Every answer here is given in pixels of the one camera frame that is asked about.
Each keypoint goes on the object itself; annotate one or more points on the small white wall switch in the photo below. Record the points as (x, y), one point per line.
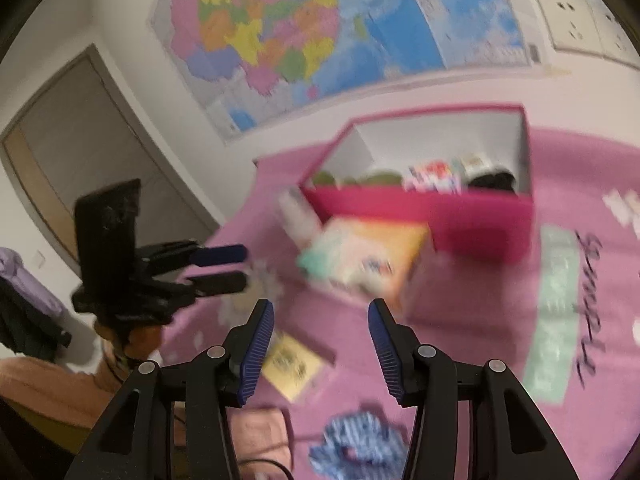
(40, 260)

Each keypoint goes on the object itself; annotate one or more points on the yellow tissue pack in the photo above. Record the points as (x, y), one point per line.
(292, 365)

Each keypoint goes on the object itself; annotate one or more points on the large pastel tissue pack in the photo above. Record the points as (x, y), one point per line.
(365, 260)

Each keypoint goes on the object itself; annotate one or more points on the person's left hand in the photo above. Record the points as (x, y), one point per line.
(135, 340)

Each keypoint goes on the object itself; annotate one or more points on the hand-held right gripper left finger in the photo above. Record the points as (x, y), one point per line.
(257, 350)

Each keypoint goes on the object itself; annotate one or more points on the person's left forearm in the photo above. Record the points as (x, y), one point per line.
(50, 390)

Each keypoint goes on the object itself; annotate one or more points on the blue checked scrunchie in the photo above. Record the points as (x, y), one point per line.
(350, 435)

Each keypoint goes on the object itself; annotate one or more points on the green frog plush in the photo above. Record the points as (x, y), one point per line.
(385, 178)

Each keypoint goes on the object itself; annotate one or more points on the white plastic bottle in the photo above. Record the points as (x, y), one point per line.
(300, 220)

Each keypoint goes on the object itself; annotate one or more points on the dark garment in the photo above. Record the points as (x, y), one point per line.
(30, 330)

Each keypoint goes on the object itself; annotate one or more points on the pink printed bedsheet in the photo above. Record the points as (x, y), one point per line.
(500, 310)

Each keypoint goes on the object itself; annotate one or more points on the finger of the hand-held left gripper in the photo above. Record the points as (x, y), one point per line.
(220, 255)
(220, 284)

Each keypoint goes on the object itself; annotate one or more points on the white wall socket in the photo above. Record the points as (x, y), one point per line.
(620, 40)
(570, 20)

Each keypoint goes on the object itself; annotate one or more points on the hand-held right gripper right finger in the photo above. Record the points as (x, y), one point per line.
(387, 355)

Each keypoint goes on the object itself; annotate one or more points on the beige masking tape strip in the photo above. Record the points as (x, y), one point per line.
(555, 71)

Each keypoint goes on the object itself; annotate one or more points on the floral tissue pack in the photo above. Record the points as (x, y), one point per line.
(430, 177)

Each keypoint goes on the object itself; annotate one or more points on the small pink cloth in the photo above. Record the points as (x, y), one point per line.
(260, 435)

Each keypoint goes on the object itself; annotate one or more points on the pink cardboard box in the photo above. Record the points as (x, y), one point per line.
(425, 220)

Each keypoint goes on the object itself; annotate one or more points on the black scrunchie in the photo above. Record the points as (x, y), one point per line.
(492, 182)

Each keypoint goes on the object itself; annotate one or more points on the purple garment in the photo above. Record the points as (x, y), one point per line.
(25, 270)

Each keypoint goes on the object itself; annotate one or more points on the colourful wall map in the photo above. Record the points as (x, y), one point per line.
(300, 35)

